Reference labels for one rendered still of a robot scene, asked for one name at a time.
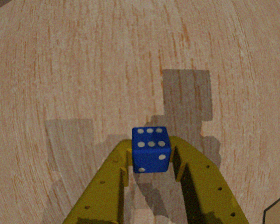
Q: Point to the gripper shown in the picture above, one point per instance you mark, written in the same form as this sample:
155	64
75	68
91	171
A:
207	197

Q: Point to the blue die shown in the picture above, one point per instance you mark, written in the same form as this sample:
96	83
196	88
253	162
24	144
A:
151	150

